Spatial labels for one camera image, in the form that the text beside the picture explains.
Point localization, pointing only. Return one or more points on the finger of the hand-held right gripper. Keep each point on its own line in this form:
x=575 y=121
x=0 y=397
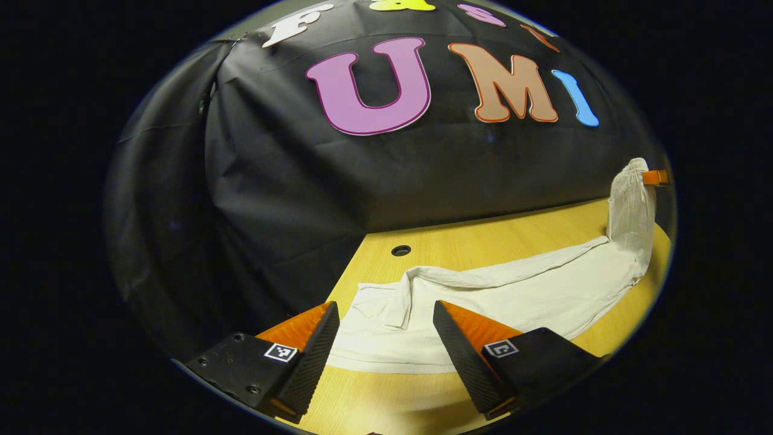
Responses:
x=655 y=177

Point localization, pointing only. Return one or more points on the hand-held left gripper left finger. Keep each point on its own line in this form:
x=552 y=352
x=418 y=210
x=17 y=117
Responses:
x=314 y=356

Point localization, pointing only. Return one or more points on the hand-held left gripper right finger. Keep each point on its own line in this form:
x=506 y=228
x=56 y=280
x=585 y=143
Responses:
x=462 y=356

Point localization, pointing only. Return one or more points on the white jeans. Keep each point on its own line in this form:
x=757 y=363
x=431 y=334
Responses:
x=543 y=290

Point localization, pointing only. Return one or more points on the black backdrop cloth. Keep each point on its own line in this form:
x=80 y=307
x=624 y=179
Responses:
x=290 y=193

